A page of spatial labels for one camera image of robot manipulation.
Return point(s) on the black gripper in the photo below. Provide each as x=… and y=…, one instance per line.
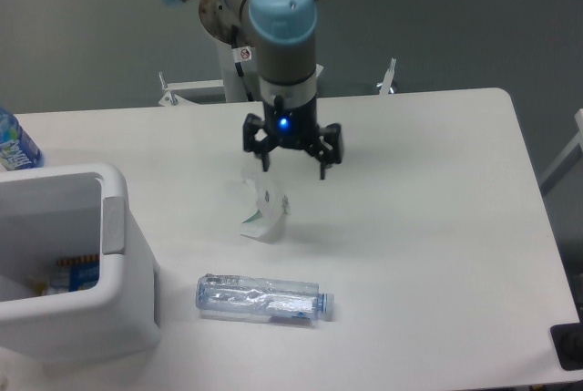
x=294, y=128

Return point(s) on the crushed clear plastic bottle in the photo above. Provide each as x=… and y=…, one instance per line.
x=244, y=295

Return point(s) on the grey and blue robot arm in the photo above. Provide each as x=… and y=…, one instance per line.
x=282, y=33

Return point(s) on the white trash can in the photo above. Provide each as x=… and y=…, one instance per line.
x=54, y=213

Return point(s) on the blue snack packet in bin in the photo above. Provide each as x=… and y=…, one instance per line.
x=74, y=274

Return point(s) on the blue labelled drink bottle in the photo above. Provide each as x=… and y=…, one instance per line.
x=18, y=150

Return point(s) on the black clamp at table edge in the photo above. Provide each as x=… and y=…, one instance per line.
x=567, y=339

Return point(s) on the white base bracket with bolts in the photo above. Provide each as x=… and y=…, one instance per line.
x=200, y=92

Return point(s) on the white frame at right edge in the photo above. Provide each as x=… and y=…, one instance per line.
x=565, y=160

